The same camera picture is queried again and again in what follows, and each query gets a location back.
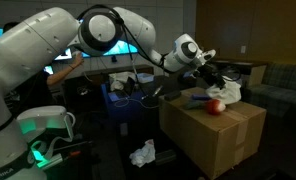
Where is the cardboard box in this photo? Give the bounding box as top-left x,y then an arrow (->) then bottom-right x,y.
159,87 -> 266,180

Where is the green plaid sofa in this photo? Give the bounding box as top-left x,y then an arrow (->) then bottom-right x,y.
247,63 -> 296,123

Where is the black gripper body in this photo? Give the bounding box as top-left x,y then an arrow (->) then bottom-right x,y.
198,64 -> 225,89

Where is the white cloth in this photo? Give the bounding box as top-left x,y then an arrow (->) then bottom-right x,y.
206,76 -> 241,105

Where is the green cloth wedge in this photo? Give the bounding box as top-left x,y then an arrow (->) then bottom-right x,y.
183,100 -> 206,110

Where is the wooden shelf cabinet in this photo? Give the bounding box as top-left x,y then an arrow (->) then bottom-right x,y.
213,59 -> 268,88

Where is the red apple toy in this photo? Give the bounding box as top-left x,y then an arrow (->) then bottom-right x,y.
205,99 -> 226,115

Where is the blue sponge block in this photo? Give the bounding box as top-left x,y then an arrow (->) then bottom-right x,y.
191,94 -> 212,101

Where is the white plastic bag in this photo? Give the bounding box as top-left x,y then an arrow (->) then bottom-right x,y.
129,139 -> 156,168

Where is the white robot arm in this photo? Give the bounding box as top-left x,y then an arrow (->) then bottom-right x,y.
0,5 -> 216,180

